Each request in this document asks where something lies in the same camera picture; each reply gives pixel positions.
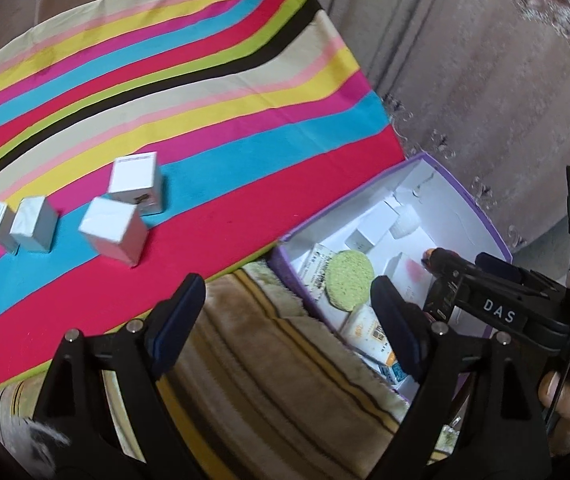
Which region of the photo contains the green round sponge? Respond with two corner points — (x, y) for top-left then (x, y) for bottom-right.
(324, 249), (376, 314)

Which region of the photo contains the beige striped plush blanket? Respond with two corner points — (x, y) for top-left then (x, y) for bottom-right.
(0, 259), (448, 480)

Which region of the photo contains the plain white cube box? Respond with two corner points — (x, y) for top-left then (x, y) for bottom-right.
(78, 196), (147, 267)

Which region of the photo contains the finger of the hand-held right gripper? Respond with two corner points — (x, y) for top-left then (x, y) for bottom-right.
(422, 247), (548, 295)
(422, 280), (533, 343)

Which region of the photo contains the small white and grey box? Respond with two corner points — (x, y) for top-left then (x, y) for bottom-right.
(9, 195), (60, 254)

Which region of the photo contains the white box with black text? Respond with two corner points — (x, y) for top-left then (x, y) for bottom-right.
(298, 242), (339, 302)

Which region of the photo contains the purple-edged white cardboard box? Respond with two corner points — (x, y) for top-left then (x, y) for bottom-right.
(270, 152), (513, 406)

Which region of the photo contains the white ribbed cup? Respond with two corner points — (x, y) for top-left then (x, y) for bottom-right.
(390, 207), (421, 239)

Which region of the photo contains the white box red print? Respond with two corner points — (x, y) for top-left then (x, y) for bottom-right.
(108, 151), (165, 216)

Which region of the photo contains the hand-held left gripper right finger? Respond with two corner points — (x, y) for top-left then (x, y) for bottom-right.
(365, 277), (553, 480)

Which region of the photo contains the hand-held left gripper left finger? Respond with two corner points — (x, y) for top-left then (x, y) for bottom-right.
(32, 274), (207, 480)

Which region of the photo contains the multicoloured striped cloth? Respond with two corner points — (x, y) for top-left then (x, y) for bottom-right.
(0, 0), (408, 401)

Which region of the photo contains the orange and white box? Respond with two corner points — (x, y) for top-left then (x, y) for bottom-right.
(339, 304), (399, 367)

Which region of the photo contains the small white carton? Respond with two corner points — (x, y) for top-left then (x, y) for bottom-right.
(344, 227), (379, 252)
(364, 199), (401, 241)

